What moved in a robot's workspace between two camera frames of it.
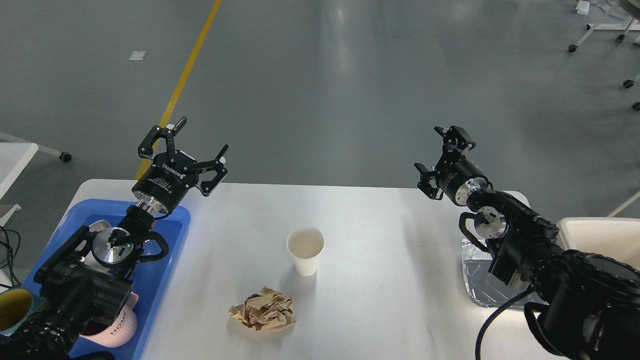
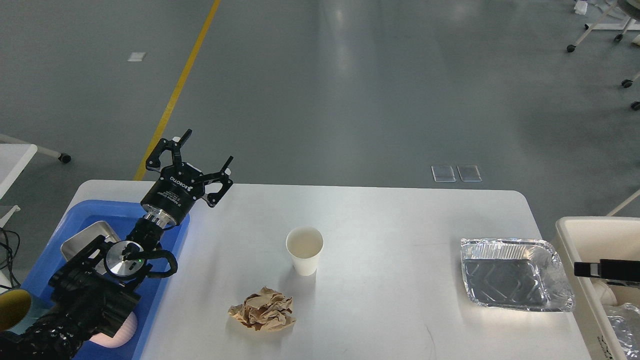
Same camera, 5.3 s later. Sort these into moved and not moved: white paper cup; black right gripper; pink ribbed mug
Moved: black right gripper
Not moved: white paper cup; pink ribbed mug
